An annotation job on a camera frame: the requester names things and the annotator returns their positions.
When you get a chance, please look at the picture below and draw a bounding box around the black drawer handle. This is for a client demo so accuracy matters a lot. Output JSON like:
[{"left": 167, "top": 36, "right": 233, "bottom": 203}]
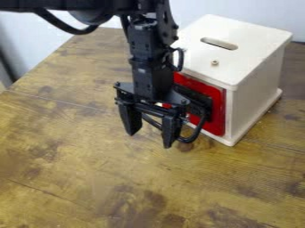
[{"left": 140, "top": 84, "right": 214, "bottom": 144}]

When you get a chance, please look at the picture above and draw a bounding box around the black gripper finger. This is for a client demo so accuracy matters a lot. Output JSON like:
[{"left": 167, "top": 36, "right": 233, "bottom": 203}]
[
  {"left": 162, "top": 116, "right": 182, "bottom": 149},
  {"left": 118, "top": 104, "right": 142, "bottom": 135}
]

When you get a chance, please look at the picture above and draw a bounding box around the white wooden box cabinet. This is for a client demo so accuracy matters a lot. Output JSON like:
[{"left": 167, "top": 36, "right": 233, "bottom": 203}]
[{"left": 175, "top": 14, "right": 292, "bottom": 146}]

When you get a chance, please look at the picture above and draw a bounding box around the red drawer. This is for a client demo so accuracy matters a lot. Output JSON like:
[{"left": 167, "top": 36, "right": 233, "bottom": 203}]
[{"left": 174, "top": 72, "right": 226, "bottom": 136}]

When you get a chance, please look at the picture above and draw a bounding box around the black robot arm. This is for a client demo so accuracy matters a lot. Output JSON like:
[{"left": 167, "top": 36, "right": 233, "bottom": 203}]
[{"left": 0, "top": 0, "right": 190, "bottom": 148}]

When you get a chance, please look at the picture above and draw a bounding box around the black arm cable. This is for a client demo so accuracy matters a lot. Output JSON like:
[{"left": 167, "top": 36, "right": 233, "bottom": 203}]
[{"left": 33, "top": 8, "right": 100, "bottom": 36}]

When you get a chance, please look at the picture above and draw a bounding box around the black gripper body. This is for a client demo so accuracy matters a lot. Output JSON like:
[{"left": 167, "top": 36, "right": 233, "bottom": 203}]
[{"left": 114, "top": 26, "right": 183, "bottom": 113}]

